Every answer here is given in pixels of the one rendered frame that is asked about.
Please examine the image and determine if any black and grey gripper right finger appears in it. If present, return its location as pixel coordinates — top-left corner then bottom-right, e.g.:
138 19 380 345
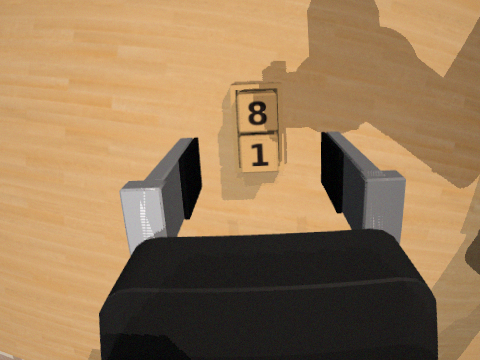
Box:
321 131 406 245

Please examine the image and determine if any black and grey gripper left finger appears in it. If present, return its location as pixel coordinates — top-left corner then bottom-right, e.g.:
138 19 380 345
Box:
119 137 202 257

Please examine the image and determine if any tan wooden number cube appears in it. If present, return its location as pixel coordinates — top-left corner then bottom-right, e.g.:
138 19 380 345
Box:
239 132 279 173
237 90 278 133

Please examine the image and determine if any tan wooden tray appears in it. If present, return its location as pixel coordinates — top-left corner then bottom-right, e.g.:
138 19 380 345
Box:
230 82 285 173

